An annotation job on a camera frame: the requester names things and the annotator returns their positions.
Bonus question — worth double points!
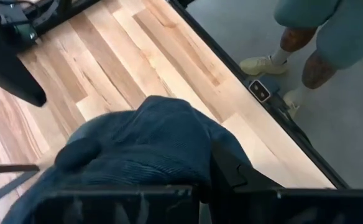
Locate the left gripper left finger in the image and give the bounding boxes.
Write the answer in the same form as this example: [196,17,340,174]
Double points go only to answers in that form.
[34,185,201,224]

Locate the green baseball cap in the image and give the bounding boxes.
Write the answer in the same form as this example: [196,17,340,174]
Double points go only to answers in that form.
[1,95,254,224]

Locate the person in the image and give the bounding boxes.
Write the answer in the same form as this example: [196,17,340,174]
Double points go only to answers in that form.
[239,0,363,119]

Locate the small table-edge camera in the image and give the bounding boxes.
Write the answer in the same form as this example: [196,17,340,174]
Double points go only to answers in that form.
[248,79,273,103]

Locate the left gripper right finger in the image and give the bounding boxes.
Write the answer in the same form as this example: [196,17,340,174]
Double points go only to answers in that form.
[209,138,363,224]

